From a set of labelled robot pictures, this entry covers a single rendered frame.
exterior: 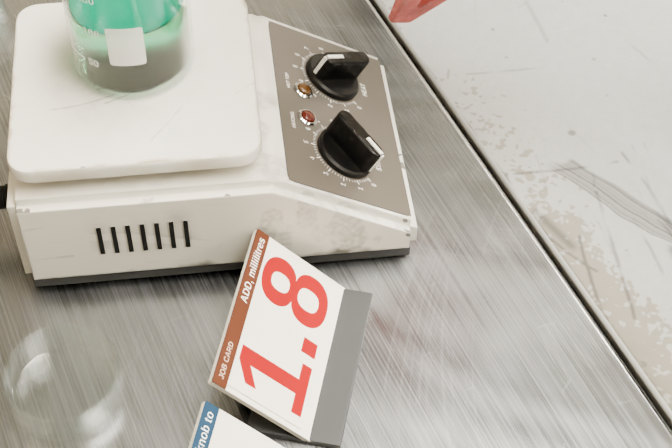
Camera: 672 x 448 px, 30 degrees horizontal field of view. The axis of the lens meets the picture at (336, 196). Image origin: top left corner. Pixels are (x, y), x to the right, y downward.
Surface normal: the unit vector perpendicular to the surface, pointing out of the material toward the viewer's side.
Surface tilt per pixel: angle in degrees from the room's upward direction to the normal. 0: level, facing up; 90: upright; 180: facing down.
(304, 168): 30
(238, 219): 90
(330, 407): 0
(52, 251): 90
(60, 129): 0
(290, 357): 40
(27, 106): 0
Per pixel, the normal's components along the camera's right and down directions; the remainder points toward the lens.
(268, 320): 0.64, -0.40
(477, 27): 0.01, -0.65
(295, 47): 0.50, -0.61
